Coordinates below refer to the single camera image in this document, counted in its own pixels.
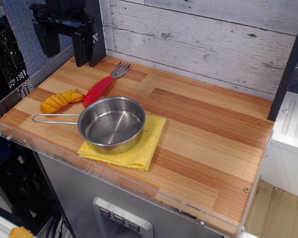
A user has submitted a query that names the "dark grey right post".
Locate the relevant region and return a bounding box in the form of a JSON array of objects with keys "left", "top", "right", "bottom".
[{"left": 267, "top": 33, "right": 298, "bottom": 121}]

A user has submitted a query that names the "dark grey post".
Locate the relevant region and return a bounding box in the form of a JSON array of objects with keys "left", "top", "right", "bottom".
[
  {"left": 85, "top": 0, "right": 106, "bottom": 67},
  {"left": 267, "top": 33, "right": 298, "bottom": 121}
]

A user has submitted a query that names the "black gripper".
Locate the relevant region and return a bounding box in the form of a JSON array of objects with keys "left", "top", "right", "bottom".
[{"left": 30, "top": 0, "right": 95, "bottom": 67}]

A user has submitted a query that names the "red handled metal fork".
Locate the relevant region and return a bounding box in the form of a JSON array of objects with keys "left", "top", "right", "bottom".
[{"left": 83, "top": 61, "right": 131, "bottom": 108}]

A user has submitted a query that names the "black crate with cables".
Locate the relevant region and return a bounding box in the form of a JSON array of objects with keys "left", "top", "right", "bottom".
[{"left": 0, "top": 17, "right": 29, "bottom": 99}]

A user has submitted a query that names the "silver button panel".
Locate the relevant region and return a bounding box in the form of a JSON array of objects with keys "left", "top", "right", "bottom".
[{"left": 92, "top": 196, "right": 154, "bottom": 238}]

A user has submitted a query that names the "orange plush toy bottom corner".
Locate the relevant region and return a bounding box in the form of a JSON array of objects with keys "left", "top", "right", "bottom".
[{"left": 8, "top": 227, "right": 34, "bottom": 238}]

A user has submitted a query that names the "dark grey left post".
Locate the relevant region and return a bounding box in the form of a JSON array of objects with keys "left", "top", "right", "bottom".
[{"left": 85, "top": 0, "right": 106, "bottom": 67}]

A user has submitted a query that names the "stainless steel pot with handle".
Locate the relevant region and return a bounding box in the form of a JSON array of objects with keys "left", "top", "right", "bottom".
[{"left": 32, "top": 97, "right": 146, "bottom": 154}]

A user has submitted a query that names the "stainless steel cabinet front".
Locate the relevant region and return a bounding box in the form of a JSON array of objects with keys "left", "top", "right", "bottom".
[{"left": 38, "top": 154, "right": 220, "bottom": 238}]

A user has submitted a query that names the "yellow folded napkin cloth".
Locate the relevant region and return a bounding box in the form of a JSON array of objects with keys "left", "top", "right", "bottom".
[{"left": 77, "top": 115, "right": 166, "bottom": 171}]

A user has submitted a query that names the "clear acrylic table guard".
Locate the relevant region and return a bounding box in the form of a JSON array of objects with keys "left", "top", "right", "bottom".
[{"left": 0, "top": 56, "right": 273, "bottom": 238}]

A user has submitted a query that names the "white ribbed appliance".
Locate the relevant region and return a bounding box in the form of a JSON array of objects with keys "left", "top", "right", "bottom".
[{"left": 260, "top": 92, "right": 298, "bottom": 196}]

